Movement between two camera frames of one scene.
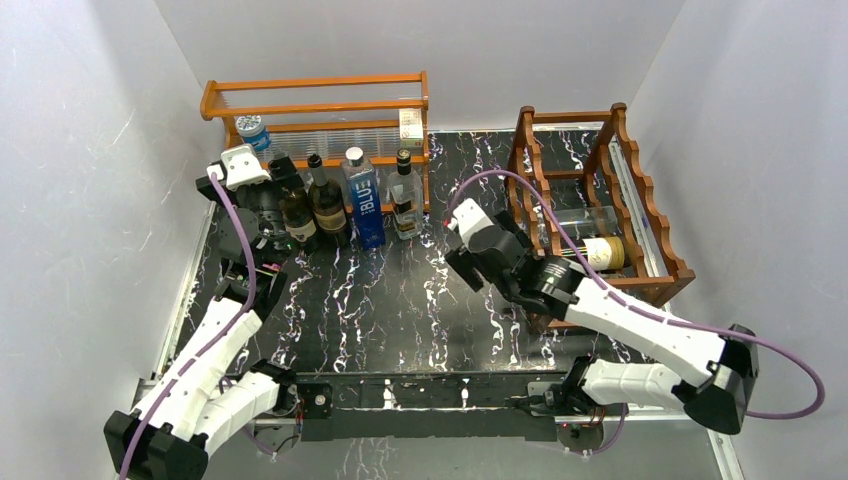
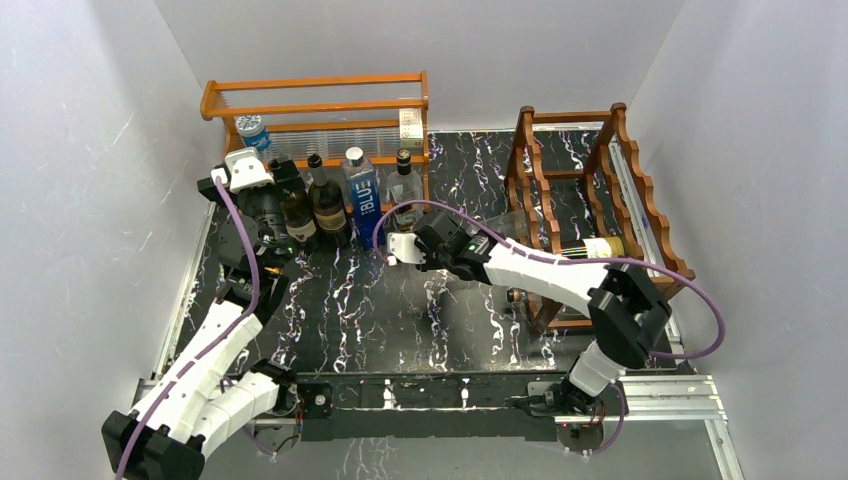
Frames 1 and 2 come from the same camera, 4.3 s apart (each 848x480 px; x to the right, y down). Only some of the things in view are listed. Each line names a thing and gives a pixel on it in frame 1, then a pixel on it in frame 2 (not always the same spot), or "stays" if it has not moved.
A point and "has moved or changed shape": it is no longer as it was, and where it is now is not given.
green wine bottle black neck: (299, 217) stays
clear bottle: (587, 221) has moved or changed shape
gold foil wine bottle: (603, 253) stays
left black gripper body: (289, 178) stays
